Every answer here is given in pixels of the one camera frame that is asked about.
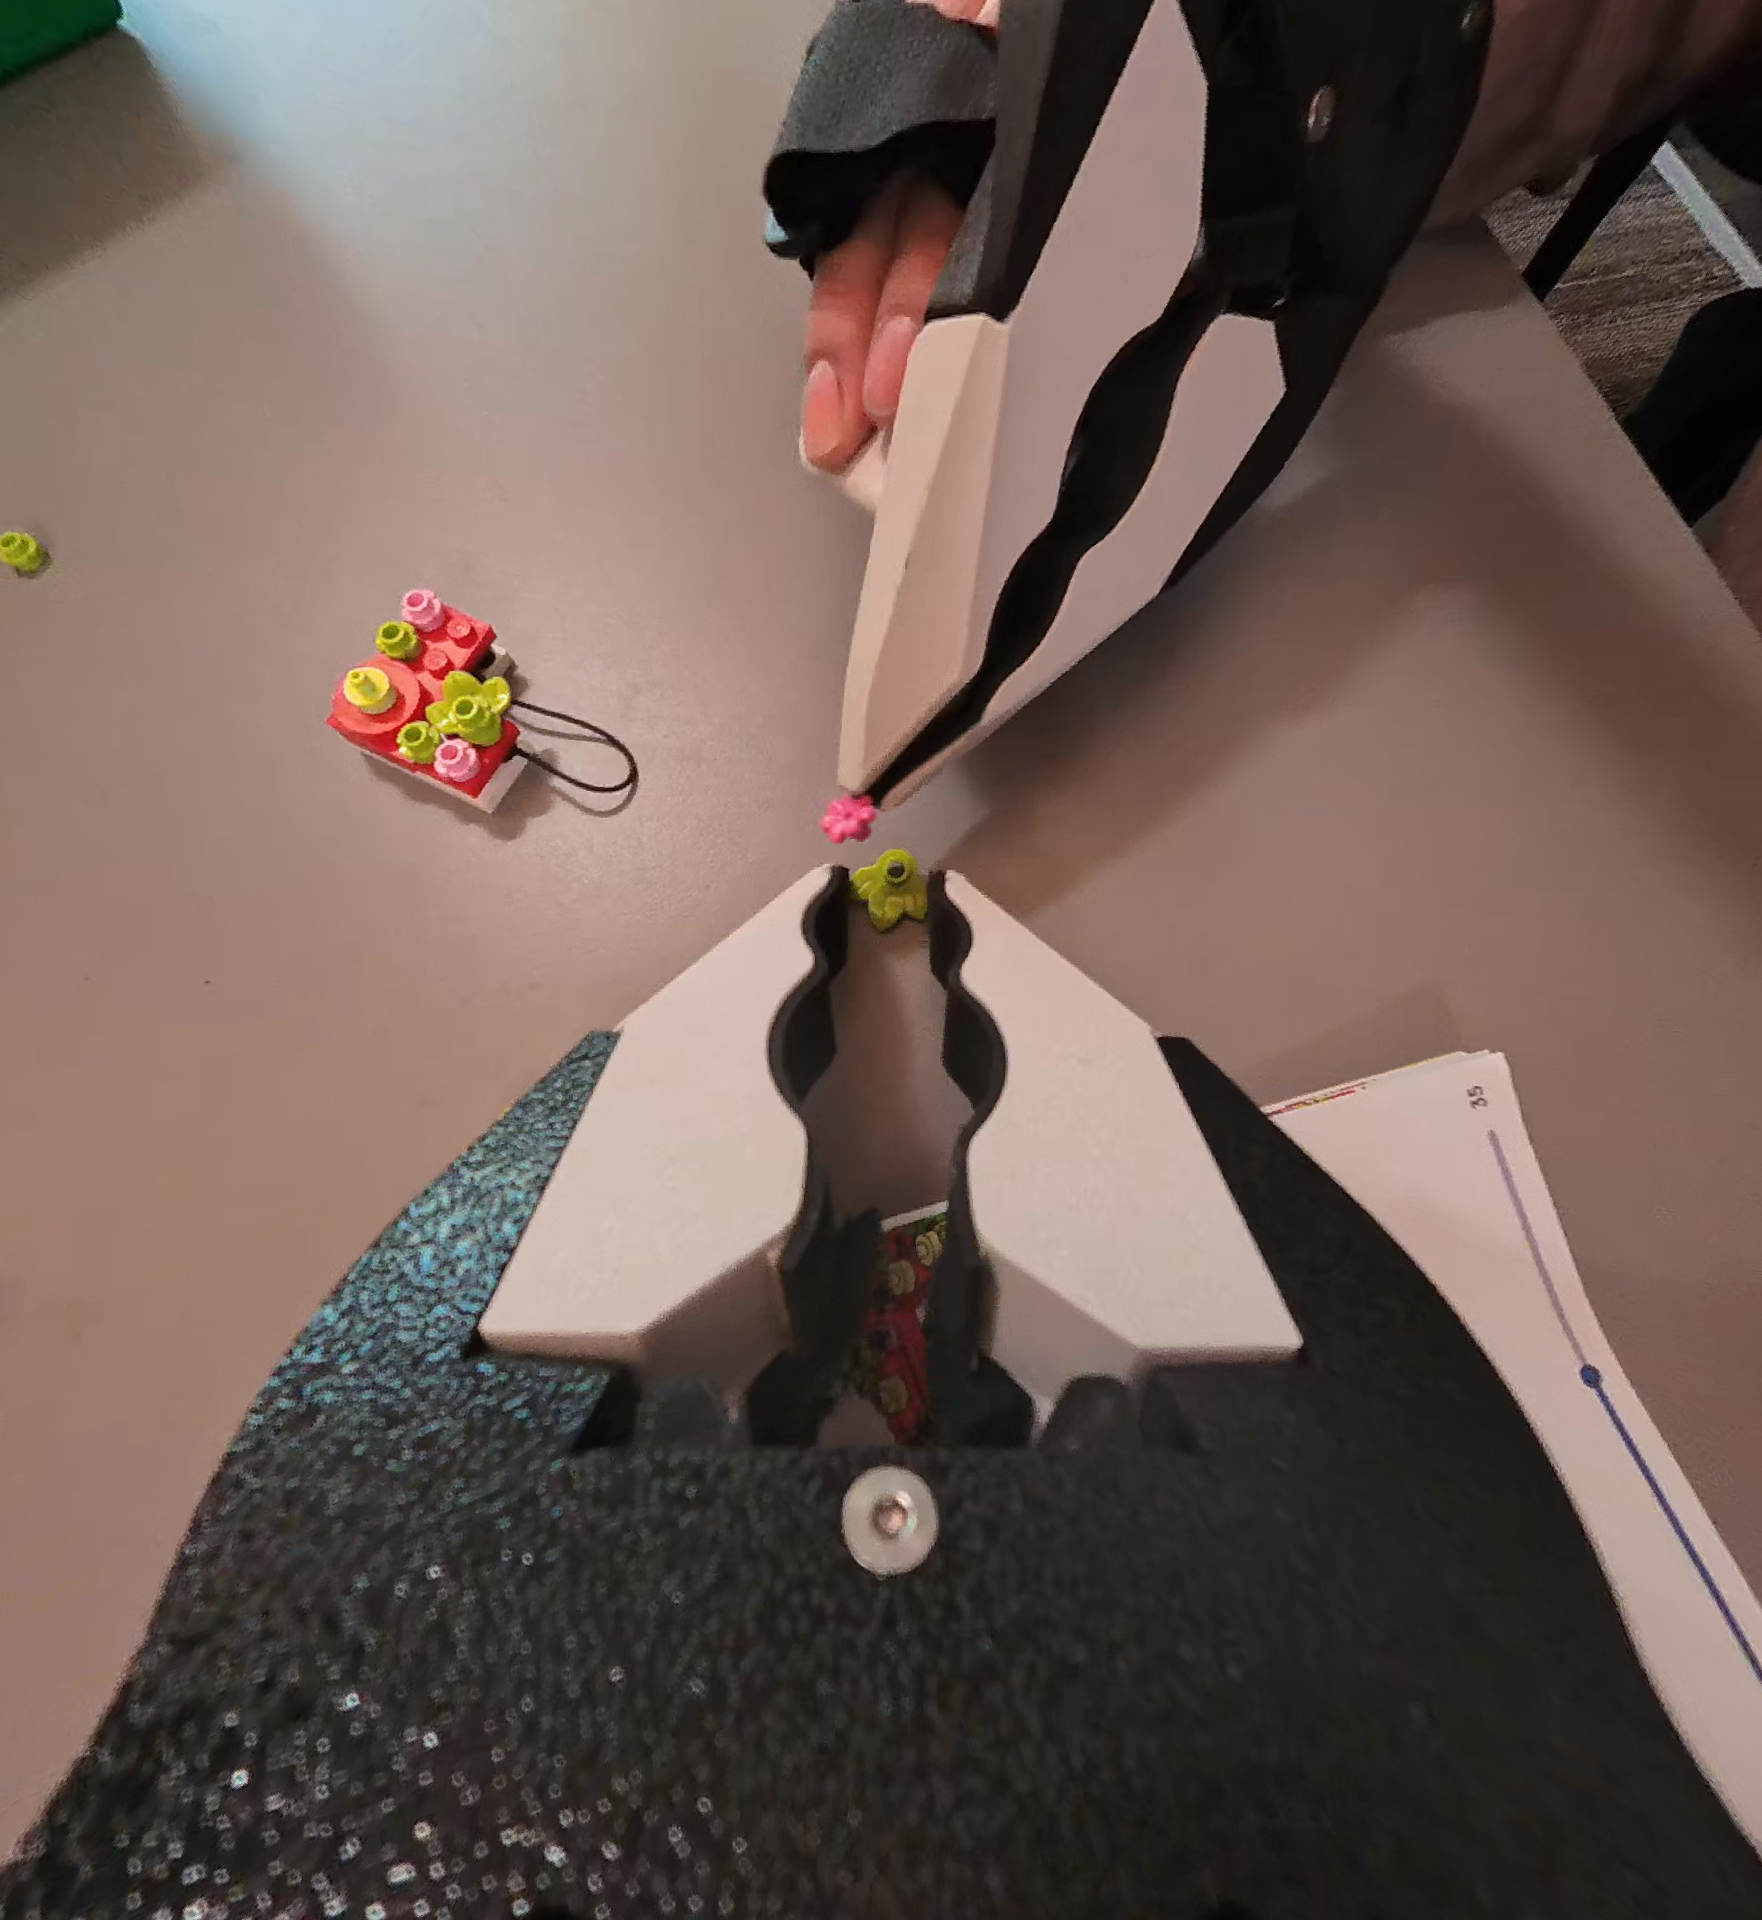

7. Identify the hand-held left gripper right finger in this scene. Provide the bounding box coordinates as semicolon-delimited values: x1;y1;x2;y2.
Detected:
925;868;1306;1448

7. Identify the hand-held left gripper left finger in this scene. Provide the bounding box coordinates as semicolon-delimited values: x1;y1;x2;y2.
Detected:
475;861;852;1444

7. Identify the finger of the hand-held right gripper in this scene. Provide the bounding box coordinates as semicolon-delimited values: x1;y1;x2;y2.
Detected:
892;304;1290;800
837;0;1213;800

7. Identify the lime green lego leaf piece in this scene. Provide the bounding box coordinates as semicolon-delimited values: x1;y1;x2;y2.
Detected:
848;849;931;932

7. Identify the person's right forearm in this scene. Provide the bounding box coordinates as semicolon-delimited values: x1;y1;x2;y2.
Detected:
1435;0;1762;227

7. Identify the lego instruction booklet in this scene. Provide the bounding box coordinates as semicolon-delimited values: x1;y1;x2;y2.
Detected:
848;1050;1762;1920

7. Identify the small red lego assembly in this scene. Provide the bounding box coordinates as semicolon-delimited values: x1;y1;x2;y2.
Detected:
326;589;638;819

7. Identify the person's right hand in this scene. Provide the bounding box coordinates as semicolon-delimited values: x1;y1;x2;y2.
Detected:
798;166;975;476

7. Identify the black chair leg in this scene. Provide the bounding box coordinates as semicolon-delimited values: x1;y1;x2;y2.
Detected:
1522;132;1677;302

